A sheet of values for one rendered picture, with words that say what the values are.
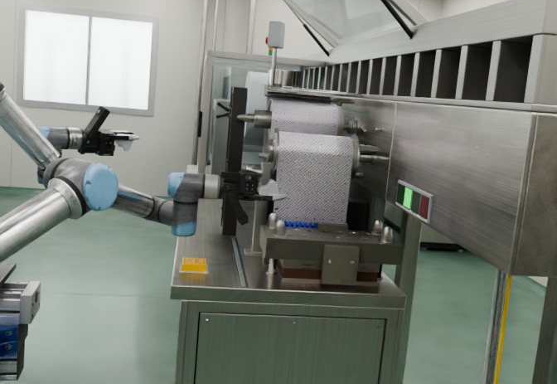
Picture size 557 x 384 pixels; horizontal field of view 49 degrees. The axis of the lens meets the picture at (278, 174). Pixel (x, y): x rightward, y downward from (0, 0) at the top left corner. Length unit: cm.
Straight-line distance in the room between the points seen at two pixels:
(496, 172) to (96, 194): 92
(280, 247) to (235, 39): 585
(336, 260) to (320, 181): 29
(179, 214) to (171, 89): 561
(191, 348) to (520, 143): 102
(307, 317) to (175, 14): 602
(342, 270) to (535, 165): 75
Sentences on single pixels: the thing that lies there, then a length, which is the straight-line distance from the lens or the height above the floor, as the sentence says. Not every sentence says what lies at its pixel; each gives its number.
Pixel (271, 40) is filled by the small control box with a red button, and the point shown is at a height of 164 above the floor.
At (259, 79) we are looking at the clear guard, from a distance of 289.
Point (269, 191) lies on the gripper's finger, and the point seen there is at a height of 113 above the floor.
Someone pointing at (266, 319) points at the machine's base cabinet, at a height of 81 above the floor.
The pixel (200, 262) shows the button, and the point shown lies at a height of 92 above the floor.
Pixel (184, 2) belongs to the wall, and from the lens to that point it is 747.
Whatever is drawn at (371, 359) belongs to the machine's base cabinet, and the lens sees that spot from 183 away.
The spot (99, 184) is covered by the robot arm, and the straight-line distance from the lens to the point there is 155.
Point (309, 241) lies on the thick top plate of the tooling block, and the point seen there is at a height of 103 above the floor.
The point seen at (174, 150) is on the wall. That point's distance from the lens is 746.
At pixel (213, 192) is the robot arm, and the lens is 184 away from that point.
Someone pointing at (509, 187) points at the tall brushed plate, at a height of 130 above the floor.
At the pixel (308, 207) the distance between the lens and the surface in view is 191.
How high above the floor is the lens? 143
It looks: 8 degrees down
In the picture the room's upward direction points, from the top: 5 degrees clockwise
